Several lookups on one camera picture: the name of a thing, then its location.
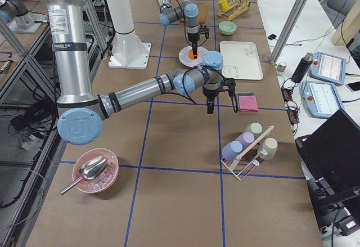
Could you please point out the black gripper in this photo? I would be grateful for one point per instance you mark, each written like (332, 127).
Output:
(209, 91)
(193, 37)

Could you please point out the orange fruit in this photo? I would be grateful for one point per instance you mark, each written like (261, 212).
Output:
(192, 55)

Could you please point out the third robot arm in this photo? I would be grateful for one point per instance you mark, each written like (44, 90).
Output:
(16, 9)

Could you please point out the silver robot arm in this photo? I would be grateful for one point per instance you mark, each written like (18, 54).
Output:
(81, 112)

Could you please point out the cream bear tray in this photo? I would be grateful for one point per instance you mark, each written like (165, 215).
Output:
(241, 60)

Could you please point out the white round plate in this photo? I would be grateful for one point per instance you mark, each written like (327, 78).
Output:
(185, 56)

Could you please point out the pink and grey cloth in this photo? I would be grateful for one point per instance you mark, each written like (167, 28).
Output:
(247, 102)

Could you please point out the green bowl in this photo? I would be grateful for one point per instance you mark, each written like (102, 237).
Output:
(227, 27)

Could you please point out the wooden cutting board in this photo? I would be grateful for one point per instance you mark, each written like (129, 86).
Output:
(202, 13)

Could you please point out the blue plastic cup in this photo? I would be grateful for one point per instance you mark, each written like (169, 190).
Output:
(231, 150)

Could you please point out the purple plastic cup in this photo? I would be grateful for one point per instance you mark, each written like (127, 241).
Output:
(246, 139)

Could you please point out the green plastic cup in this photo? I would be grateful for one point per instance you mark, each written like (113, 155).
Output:
(255, 128)

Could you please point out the yellow mug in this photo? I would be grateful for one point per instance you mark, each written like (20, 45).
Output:
(223, 5)

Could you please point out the wooden peg drying rack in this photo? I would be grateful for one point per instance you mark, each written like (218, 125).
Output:
(236, 8)

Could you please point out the beige plastic cup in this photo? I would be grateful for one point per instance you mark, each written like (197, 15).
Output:
(268, 148)

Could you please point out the small metal cylinder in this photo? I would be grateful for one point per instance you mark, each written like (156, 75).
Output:
(281, 66)

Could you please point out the black water bottle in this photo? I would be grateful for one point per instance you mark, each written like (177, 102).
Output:
(302, 68)

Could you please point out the blue teach pendant near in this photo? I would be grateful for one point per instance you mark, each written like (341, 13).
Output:
(321, 98)

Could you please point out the blue teach pendant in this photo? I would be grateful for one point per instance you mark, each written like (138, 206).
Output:
(328, 68)
(321, 98)

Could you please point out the blue teach pendant far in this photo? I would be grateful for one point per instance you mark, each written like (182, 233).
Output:
(328, 68)

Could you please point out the pink bowl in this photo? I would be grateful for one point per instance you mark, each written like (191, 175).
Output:
(99, 177)

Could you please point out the metal scoop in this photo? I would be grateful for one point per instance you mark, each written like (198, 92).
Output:
(84, 174)

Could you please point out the black laptop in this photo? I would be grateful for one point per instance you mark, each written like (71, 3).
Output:
(331, 152)

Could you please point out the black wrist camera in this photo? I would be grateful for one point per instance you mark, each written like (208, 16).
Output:
(228, 85)

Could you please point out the white wire cup rack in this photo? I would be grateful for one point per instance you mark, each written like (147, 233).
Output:
(239, 167)

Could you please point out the aluminium frame post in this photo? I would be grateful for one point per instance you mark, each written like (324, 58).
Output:
(287, 29)

